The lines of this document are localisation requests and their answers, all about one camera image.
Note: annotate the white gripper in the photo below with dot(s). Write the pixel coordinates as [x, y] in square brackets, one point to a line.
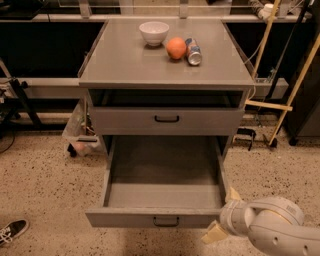
[226, 215]

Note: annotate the black sneaker near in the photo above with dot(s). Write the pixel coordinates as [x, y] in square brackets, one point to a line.
[13, 230]

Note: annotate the silver blue soda can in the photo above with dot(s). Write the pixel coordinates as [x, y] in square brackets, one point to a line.
[193, 52]

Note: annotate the black tripod stand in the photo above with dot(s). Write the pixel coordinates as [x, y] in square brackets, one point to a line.
[19, 91]

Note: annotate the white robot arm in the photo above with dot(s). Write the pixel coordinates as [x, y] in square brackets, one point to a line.
[273, 225]

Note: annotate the grey top drawer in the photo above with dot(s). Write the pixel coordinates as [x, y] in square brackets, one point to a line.
[165, 121]

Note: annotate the orange fruit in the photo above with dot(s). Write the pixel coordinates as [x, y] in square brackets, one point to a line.
[176, 48]

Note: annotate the grey drawer cabinet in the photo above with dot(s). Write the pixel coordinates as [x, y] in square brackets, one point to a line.
[124, 72]

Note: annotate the white ceramic bowl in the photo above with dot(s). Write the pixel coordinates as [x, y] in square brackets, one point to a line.
[154, 32]

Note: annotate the grey drawer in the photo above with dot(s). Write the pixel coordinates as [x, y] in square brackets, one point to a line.
[162, 182]
[165, 121]

